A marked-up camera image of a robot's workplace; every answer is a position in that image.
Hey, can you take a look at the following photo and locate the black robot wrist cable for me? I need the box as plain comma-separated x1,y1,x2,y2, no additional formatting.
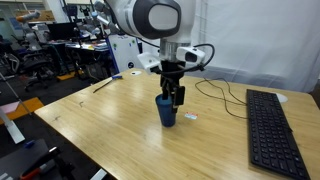
153,43,216,76

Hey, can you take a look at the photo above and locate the small white red sticker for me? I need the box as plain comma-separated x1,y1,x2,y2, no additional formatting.
184,111,199,121

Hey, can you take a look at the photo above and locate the black office chair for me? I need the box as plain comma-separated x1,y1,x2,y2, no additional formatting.
19,49,52,92

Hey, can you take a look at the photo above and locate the grey metal bar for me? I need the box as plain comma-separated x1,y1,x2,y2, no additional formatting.
0,107,26,145

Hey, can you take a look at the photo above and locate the white fabric curtain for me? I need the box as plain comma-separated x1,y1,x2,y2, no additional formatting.
136,0,320,94

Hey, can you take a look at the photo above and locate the dark blue plastic cup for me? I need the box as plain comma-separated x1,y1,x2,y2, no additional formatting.
154,93,177,128

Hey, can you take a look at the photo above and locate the black computer monitor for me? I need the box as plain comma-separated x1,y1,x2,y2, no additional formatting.
46,21,80,42

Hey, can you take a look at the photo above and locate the black equipment case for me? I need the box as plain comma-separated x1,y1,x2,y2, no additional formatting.
0,137,77,180

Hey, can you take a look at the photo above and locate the white cabinet with stickers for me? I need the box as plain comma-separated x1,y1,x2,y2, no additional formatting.
106,32,144,73

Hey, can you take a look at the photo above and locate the blue plastic handled tool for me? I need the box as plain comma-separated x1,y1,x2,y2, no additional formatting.
92,74,123,94

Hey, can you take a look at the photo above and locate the cluttered background desk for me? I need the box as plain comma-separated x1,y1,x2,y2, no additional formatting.
45,39,112,81

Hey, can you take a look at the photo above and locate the black computer keyboard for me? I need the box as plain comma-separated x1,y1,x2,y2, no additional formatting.
246,88,312,180

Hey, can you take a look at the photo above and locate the thin black keyboard cable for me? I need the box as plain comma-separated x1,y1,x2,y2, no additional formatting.
194,77,250,121

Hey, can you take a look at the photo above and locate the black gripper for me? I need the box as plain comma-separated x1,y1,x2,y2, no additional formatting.
159,59,187,114

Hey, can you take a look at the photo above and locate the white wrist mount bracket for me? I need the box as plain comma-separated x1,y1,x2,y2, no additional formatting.
136,51,162,75

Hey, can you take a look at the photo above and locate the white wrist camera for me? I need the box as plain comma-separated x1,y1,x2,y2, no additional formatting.
176,46,207,65

